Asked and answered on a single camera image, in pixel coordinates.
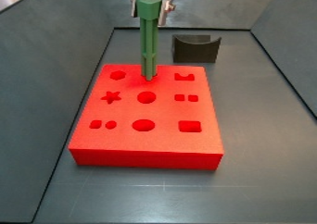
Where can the green three prong peg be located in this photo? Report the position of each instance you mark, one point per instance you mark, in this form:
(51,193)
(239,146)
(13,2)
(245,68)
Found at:
(149,14)

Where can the red shape sorting board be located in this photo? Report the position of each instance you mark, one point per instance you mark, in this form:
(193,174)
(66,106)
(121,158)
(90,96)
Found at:
(150,124)

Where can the black curved stand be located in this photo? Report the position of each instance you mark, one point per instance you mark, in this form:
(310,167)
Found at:
(195,48)

